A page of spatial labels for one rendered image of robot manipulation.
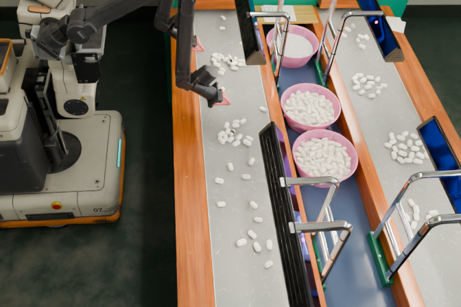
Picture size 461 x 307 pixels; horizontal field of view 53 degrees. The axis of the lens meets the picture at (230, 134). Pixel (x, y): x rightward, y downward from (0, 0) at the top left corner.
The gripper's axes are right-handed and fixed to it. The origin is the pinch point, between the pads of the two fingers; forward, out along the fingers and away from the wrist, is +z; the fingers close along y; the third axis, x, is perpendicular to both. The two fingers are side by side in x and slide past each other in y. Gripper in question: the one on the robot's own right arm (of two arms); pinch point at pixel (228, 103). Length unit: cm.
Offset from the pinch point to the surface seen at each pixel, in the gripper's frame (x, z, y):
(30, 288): 124, -21, -41
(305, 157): -12.7, 28.1, -24.3
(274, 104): -8.8, 20.2, 4.1
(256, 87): -2.9, 17.0, 17.7
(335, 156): -19.6, 39.6, -22.8
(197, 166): 13.7, -7.7, -27.9
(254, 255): 4, 8, -65
